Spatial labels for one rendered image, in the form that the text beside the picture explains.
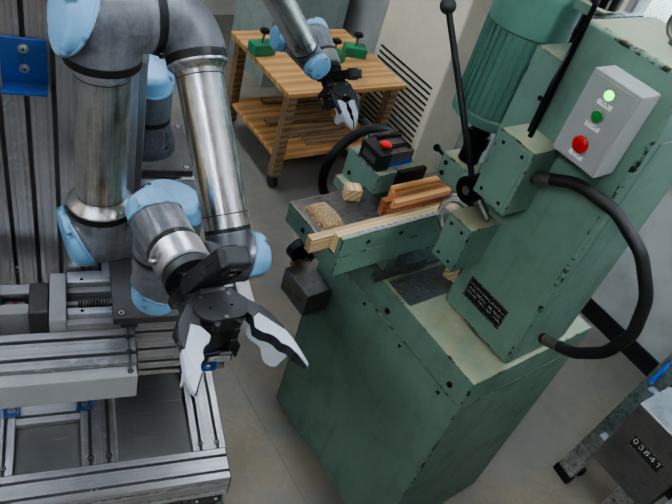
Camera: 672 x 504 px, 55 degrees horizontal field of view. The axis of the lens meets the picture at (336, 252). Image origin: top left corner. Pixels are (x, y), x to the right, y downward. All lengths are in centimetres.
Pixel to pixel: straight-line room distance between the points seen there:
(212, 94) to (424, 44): 228
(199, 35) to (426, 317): 84
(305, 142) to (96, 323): 193
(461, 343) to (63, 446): 107
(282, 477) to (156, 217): 136
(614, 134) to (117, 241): 88
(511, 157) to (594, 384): 176
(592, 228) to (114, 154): 87
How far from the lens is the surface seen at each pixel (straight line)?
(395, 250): 158
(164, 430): 193
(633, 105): 116
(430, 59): 322
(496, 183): 131
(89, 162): 115
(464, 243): 139
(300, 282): 178
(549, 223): 136
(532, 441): 256
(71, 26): 100
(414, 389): 163
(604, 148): 119
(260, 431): 221
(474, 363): 151
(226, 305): 82
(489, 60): 145
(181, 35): 104
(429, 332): 152
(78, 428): 194
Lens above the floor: 184
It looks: 40 degrees down
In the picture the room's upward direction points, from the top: 18 degrees clockwise
